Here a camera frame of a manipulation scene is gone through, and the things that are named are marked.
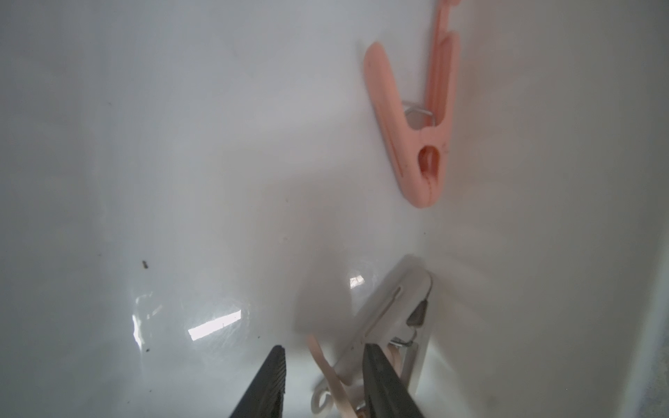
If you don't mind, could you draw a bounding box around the white plastic clothespin tray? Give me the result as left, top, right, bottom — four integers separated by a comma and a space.
1, 1, 668, 417

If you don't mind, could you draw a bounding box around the grey white clothespin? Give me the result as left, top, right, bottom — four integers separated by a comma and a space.
310, 266, 434, 417

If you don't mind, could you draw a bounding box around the pink clothespin in tray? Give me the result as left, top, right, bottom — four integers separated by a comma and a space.
363, 1, 461, 208

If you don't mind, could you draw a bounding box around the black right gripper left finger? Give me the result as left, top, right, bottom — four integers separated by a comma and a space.
230, 345, 287, 418

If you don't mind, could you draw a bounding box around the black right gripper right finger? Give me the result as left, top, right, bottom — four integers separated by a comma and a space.
362, 343, 424, 418

